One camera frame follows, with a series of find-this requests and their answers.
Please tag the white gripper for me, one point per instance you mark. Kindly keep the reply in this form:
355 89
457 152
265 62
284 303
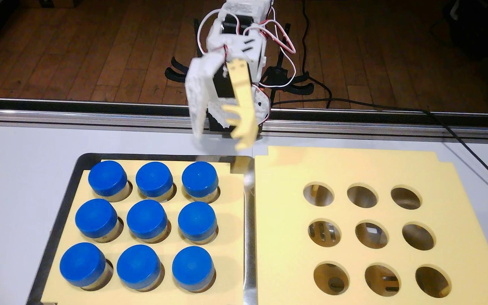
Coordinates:
221 86

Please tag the blue capped test tube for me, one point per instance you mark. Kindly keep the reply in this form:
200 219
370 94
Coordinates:
83 263
96 217
107 177
154 178
139 266
197 220
200 178
193 267
147 218

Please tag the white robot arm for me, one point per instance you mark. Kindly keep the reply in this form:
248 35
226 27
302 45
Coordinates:
244 6

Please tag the black clamp with orange tip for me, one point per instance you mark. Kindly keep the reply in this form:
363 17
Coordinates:
176 75

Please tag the yellow foam rack in tray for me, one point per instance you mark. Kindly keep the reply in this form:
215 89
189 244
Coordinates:
231 262

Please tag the large yellow foam rack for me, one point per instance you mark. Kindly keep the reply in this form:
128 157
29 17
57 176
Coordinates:
286 254

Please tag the metal tray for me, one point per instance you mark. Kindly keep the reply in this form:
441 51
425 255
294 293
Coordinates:
249 271

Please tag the black bulky object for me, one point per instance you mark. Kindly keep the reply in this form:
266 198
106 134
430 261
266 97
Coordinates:
481 29

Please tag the aluminium table edge rail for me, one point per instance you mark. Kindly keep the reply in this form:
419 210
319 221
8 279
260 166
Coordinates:
57 116

